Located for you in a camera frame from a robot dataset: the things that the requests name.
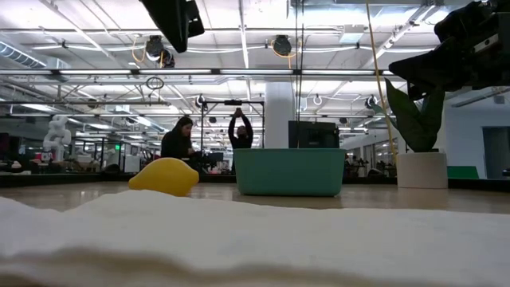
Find yellow toy lemon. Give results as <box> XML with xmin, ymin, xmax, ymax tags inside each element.
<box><xmin>127</xmin><ymin>157</ymin><xmax>200</xmax><ymax>198</ymax></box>

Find person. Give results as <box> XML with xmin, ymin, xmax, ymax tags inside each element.
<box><xmin>227</xmin><ymin>107</ymin><xmax>255</xmax><ymax>151</ymax></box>
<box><xmin>159</xmin><ymin>115</ymin><xmax>198</xmax><ymax>161</ymax></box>

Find black metal frame stand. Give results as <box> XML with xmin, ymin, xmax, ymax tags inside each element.
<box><xmin>199</xmin><ymin>99</ymin><xmax>266</xmax><ymax>161</ymax></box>

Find black hanging cables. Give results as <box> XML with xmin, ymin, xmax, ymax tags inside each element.
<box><xmin>294</xmin><ymin>0</ymin><xmax>306</xmax><ymax>123</ymax></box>

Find white folded cloth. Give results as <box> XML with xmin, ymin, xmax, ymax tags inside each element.
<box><xmin>0</xmin><ymin>189</ymin><xmax>510</xmax><ymax>287</ymax></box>

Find white round plant pot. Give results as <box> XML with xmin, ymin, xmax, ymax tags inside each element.
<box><xmin>396</xmin><ymin>151</ymin><xmax>449</xmax><ymax>190</ymax></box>

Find green board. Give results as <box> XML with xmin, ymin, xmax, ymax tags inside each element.
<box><xmin>446</xmin><ymin>165</ymin><xmax>481</xmax><ymax>180</ymax></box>

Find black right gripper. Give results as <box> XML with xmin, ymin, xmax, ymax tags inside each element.
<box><xmin>388</xmin><ymin>0</ymin><xmax>510</xmax><ymax>101</ymax></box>

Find white round pillar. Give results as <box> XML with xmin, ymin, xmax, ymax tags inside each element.
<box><xmin>264</xmin><ymin>81</ymin><xmax>296</xmax><ymax>150</ymax></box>

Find black monitor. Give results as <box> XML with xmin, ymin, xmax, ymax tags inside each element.
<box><xmin>288</xmin><ymin>120</ymin><xmax>340</xmax><ymax>150</ymax></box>

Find black ceiling cable reel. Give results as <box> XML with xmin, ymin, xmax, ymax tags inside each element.
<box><xmin>144</xmin><ymin>34</ymin><xmax>177</xmax><ymax>69</ymax></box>
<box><xmin>271</xmin><ymin>34</ymin><xmax>295</xmax><ymax>59</ymax></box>

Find teal plastic tub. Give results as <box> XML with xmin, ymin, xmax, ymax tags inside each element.
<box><xmin>233</xmin><ymin>147</ymin><xmax>347</xmax><ymax>197</ymax></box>

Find yellow hanging pole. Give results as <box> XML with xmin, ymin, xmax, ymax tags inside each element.
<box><xmin>365</xmin><ymin>0</ymin><xmax>398</xmax><ymax>167</ymax></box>

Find green leafy plant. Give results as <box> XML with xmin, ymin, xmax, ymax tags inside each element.
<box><xmin>370</xmin><ymin>77</ymin><xmax>446</xmax><ymax>154</ymax></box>

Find coiled black hanging cable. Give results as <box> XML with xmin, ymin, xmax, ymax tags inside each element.
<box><xmin>145</xmin><ymin>76</ymin><xmax>166</xmax><ymax>91</ymax></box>

